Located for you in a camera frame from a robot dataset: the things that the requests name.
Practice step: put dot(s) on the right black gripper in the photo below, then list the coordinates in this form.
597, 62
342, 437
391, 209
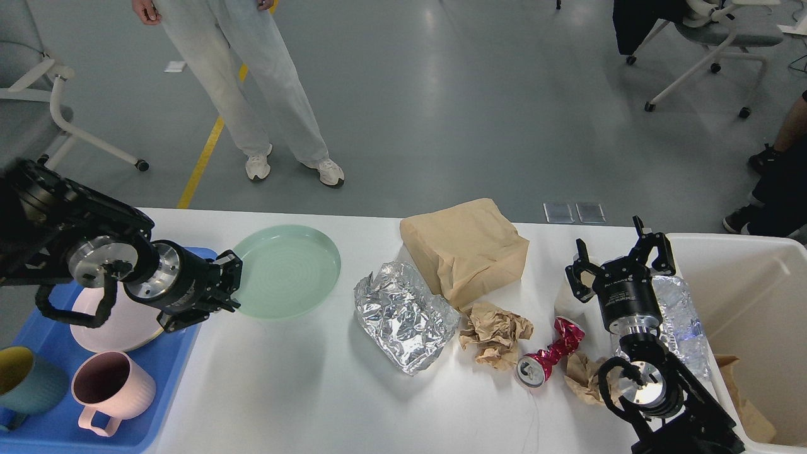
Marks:
624, 289

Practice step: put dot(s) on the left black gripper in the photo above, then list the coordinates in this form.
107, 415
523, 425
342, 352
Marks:
186, 288

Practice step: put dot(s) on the mint green plate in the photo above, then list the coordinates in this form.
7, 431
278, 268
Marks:
288, 270

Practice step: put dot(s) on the pink mug dark inside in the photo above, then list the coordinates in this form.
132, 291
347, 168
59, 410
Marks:
111, 388

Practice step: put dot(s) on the teal mug yellow inside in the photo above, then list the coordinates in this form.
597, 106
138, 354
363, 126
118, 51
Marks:
30, 385

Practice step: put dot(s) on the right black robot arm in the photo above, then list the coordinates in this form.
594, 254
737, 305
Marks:
647, 385

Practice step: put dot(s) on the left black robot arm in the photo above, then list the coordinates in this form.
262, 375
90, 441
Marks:
55, 230

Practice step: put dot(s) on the white paper cup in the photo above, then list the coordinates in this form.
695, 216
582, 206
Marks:
565, 304

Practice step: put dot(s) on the crushed clear plastic bottle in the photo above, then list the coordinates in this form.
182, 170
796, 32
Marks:
682, 331

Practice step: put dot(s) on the pink plate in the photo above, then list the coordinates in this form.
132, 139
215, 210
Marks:
131, 325

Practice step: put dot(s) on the small crumpled brown paper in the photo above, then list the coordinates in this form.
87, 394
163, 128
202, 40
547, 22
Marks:
582, 378

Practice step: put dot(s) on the white waste bin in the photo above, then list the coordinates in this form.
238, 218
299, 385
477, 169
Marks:
749, 292

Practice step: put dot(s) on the crushed red can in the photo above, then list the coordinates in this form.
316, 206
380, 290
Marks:
534, 369

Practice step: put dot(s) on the crumpled brown paper ball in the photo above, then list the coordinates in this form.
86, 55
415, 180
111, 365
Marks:
495, 332

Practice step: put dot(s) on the brown paper bag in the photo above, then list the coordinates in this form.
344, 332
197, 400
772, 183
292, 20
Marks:
466, 251

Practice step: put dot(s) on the seated person in black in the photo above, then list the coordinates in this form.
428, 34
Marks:
777, 204

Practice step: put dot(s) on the crumpled aluminium foil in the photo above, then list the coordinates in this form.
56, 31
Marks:
408, 322

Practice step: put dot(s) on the brown paper in bin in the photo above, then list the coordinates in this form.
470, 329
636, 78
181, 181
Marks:
755, 424

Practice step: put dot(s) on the blue plastic tray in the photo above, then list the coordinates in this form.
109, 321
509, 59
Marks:
57, 430

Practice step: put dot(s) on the grey office chair left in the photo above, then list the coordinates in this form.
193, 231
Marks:
34, 122

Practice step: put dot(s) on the grey office chair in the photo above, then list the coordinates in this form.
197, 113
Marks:
34, 122
724, 36

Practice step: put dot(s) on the black jacket on chair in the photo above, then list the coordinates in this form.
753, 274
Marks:
633, 20

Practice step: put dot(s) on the grey office chair right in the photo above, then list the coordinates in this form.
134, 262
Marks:
724, 36

